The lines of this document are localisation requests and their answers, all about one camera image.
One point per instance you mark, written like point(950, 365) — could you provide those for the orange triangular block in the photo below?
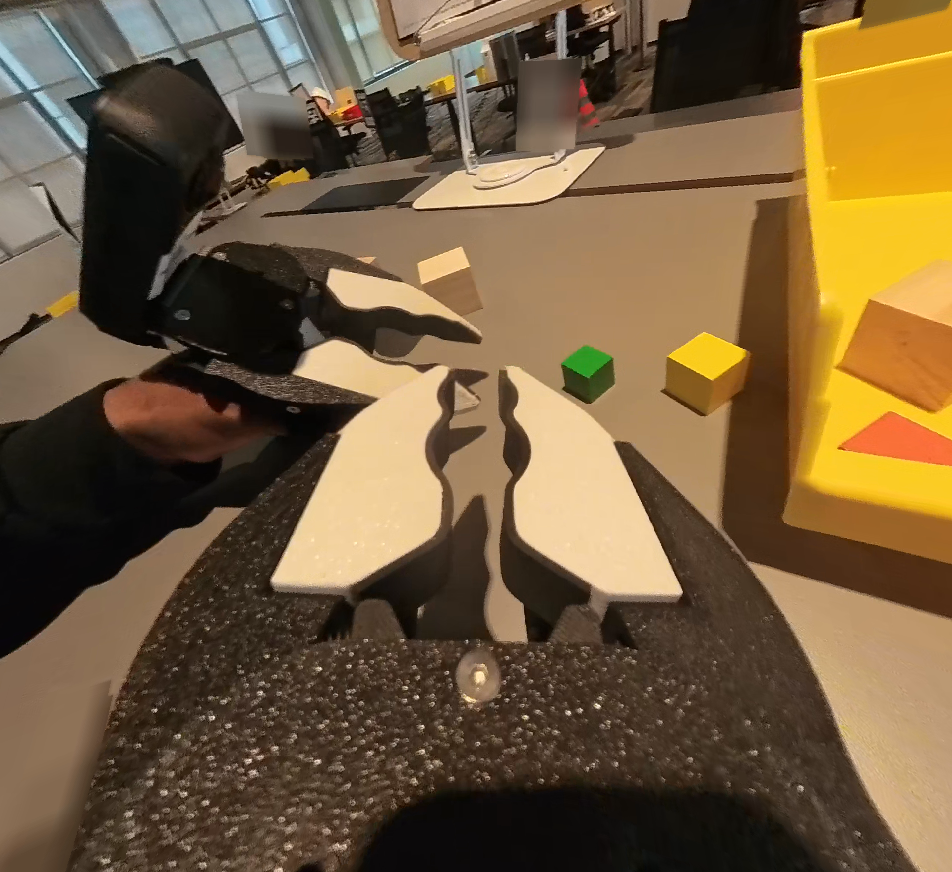
point(900, 441)

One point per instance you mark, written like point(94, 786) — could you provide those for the natural wooden block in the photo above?
point(900, 344)

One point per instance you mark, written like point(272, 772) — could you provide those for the person's left hand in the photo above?
point(178, 418)

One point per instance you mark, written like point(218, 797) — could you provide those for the yellow wooden cube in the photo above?
point(706, 374)

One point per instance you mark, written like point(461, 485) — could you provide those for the medium natural wooden cube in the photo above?
point(450, 281)

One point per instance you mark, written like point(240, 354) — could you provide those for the white document stand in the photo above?
point(506, 180)

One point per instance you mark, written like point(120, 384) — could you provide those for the orange traffic cone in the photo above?
point(589, 106)

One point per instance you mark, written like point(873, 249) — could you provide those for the black table panel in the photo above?
point(364, 195)

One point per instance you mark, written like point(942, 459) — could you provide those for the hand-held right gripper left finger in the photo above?
point(364, 500)

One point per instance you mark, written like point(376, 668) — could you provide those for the black office chair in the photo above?
point(729, 32)

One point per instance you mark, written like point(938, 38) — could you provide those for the yellow plastic bin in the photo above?
point(833, 143)

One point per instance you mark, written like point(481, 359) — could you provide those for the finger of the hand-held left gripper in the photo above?
point(342, 366)
point(394, 296)

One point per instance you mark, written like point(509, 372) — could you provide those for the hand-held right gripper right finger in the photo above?
point(587, 507)

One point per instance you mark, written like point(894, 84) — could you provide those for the small yellow bin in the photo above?
point(290, 179)

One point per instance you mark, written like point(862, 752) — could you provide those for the green wooden cube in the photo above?
point(587, 374)

